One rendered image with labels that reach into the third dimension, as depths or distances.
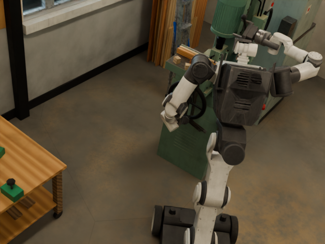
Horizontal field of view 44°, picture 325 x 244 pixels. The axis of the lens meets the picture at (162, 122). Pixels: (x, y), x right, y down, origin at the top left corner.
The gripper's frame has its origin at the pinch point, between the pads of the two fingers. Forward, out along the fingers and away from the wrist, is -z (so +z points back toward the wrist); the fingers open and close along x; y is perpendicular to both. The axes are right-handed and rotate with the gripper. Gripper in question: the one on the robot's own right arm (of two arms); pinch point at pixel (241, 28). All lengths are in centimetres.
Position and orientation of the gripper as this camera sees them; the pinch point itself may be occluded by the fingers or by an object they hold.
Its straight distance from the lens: 257.1
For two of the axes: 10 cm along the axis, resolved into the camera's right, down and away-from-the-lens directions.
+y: 2.5, 2.2, 9.4
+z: 8.3, 4.5, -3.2
